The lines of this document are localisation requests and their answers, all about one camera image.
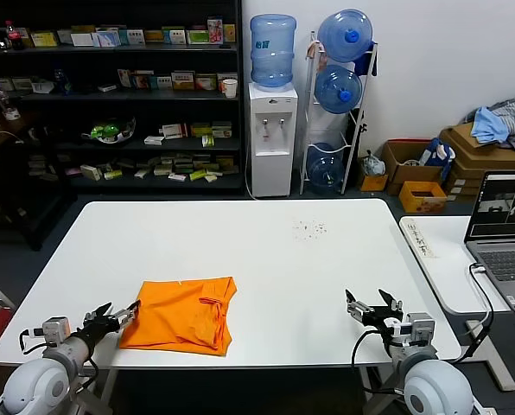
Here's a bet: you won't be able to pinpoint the dark blue bottle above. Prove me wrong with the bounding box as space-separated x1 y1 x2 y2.
54 68 73 96

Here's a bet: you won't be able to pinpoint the green white bowl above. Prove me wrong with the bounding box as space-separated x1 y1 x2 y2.
82 116 137 146

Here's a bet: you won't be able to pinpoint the grey laptop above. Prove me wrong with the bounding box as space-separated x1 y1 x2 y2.
464 169 515 316

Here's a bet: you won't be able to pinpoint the dark blue hanging cloth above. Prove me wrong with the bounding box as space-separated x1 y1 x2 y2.
353 40 378 80

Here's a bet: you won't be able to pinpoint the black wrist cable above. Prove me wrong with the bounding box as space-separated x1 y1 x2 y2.
351 329 399 395
18 329 99 395

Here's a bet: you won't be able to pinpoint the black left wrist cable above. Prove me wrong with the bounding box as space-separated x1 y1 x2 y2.
18 329 99 395

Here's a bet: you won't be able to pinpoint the dark wooden desk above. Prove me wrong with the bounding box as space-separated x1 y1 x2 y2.
0 110 75 252

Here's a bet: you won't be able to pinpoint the blue white medicine box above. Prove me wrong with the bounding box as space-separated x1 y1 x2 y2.
96 30 123 48

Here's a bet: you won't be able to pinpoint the red white medicine box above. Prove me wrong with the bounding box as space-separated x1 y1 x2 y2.
195 74 219 92
162 124 189 140

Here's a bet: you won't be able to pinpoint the black tripod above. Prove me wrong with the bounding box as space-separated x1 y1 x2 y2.
347 109 368 182

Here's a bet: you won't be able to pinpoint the white dispenser power cord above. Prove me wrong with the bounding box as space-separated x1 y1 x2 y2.
245 142 259 201

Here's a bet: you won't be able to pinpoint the orange t-shirt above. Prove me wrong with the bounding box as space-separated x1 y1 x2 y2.
118 276 239 358

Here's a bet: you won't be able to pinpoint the white jug rack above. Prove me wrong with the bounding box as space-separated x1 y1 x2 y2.
299 29 379 196

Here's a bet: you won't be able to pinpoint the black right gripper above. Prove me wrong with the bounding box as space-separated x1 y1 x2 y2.
345 288 408 345

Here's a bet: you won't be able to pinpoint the grey plastic bag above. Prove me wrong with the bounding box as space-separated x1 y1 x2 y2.
360 150 386 177

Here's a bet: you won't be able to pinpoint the white water dispenser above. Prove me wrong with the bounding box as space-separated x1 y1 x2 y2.
247 81 299 200

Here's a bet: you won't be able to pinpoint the tall pink medicine box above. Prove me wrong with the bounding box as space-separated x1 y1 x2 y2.
207 17 225 45

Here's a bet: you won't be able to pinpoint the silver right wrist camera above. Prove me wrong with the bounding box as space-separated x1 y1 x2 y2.
382 311 436 347

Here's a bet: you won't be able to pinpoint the black shelving unit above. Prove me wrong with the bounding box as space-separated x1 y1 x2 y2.
0 0 245 194

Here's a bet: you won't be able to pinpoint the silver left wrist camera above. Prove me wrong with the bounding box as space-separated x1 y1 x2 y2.
32 316 72 348

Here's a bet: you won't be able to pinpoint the stacked brown cardboard boxes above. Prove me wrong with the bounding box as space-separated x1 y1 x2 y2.
445 160 497 201

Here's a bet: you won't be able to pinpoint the black laptop cable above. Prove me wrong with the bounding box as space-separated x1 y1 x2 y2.
454 262 496 365

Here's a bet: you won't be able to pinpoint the blue white bag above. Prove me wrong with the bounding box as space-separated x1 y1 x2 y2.
419 137 457 182

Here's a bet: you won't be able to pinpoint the labelled blue water jug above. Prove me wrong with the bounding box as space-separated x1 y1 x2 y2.
250 14 297 91

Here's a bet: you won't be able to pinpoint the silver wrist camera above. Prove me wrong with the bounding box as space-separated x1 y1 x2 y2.
382 311 436 347
32 316 72 348

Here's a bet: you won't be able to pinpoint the cola bottle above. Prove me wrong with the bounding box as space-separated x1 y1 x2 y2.
4 20 25 52

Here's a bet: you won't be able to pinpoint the light blue garment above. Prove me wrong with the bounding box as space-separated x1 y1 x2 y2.
473 106 510 144

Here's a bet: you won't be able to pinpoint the open brown cardboard box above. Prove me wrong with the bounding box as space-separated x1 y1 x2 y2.
380 139 444 195

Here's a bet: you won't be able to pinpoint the small tan cardboard box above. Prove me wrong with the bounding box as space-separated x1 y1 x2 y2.
359 171 389 192

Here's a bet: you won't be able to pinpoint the yellow orange medicine box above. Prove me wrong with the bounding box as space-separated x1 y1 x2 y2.
172 71 197 91

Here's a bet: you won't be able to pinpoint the white side table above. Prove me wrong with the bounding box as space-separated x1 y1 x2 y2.
398 214 515 393

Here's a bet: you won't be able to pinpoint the large flat cardboard box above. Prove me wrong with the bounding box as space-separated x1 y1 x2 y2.
439 121 515 170

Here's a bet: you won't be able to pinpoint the clear plastic bottle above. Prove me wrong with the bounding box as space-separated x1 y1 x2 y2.
0 84 22 122

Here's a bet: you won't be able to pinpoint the yellow white medicine box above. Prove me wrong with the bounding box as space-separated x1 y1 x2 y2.
31 32 60 48

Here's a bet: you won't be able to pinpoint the pink hanging cloth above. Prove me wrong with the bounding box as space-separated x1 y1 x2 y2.
305 35 327 72

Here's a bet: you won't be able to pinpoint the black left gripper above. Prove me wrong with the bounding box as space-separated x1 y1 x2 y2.
73 300 143 347

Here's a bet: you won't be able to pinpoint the yellow plastic crate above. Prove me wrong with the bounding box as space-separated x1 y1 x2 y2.
398 180 448 214

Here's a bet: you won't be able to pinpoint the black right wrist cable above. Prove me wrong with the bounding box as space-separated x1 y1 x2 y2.
351 329 399 395

